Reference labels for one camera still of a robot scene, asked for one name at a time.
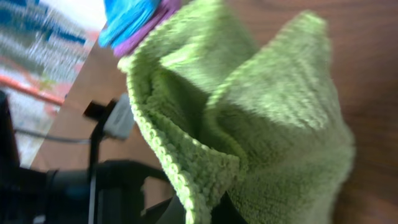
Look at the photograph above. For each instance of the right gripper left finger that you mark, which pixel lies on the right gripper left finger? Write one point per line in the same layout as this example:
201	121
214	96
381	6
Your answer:
170	211

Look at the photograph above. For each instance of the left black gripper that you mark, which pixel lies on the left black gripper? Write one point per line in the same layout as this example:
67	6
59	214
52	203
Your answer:
112	194

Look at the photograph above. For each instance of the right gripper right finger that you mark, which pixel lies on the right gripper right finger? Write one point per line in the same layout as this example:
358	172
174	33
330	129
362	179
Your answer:
226	213

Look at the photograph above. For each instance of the light green microfiber cloth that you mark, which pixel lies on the light green microfiber cloth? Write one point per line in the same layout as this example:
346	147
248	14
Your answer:
225	117

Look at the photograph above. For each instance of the folded blue cloth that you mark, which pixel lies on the folded blue cloth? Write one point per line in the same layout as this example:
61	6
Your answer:
124	18

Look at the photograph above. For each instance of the folded pink cloth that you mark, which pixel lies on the folded pink cloth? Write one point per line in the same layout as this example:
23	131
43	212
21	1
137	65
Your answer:
164	11

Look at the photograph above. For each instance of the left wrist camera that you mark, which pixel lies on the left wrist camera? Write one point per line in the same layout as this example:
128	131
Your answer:
117	117

